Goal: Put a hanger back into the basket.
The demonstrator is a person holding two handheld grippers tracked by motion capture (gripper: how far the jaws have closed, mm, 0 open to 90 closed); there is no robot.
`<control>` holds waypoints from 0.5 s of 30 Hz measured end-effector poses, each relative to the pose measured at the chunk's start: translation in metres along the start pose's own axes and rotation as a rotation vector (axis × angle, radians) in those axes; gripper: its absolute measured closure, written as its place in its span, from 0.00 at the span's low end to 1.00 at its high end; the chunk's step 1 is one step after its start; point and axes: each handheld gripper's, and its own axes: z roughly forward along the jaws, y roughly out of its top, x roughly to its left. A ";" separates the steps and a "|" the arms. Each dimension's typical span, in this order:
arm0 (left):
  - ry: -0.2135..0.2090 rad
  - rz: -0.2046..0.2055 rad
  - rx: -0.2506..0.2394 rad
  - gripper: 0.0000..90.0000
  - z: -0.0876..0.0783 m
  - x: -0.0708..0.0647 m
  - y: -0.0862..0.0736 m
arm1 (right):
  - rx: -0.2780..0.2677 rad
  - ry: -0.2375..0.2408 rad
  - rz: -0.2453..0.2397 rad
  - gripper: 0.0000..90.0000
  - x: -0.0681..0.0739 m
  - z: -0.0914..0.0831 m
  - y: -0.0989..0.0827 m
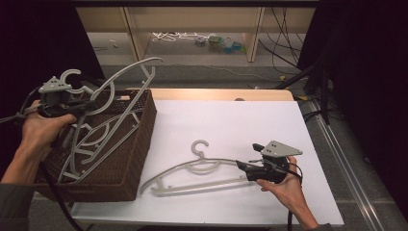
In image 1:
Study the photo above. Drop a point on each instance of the pile of colourful toys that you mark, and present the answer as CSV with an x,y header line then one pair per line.
x,y
221,43

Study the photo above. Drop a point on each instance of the brown wicker basket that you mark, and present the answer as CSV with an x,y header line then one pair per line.
x,y
128,173

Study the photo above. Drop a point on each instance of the white hangers on shelf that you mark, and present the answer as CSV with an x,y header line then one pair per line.
x,y
166,37

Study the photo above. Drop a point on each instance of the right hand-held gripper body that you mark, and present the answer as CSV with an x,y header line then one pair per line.
x,y
279,149

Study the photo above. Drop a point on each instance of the white table mat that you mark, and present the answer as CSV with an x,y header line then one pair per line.
x,y
243,128

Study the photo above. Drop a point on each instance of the black curtain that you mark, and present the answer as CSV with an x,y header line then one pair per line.
x,y
35,38
369,64

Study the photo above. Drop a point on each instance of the grey sleeve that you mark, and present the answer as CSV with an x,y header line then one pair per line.
x,y
320,227
14,208

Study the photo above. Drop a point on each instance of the person's right hand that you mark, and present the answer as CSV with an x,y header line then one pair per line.
x,y
290,189

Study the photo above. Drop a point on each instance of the person's left hand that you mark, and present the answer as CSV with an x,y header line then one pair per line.
x,y
40,130

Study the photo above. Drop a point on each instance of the grey left sleeve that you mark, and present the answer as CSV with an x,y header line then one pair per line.
x,y
14,208

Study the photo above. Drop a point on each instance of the grey plastic clothes hanger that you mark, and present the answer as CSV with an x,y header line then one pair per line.
x,y
71,70
106,121
198,187

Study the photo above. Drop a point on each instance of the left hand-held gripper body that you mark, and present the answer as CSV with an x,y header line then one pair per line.
x,y
56,86

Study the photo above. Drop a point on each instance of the grey right sleeve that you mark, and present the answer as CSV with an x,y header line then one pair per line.
x,y
320,227

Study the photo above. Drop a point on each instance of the light wooden shelf frame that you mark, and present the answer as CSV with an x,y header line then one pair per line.
x,y
192,19

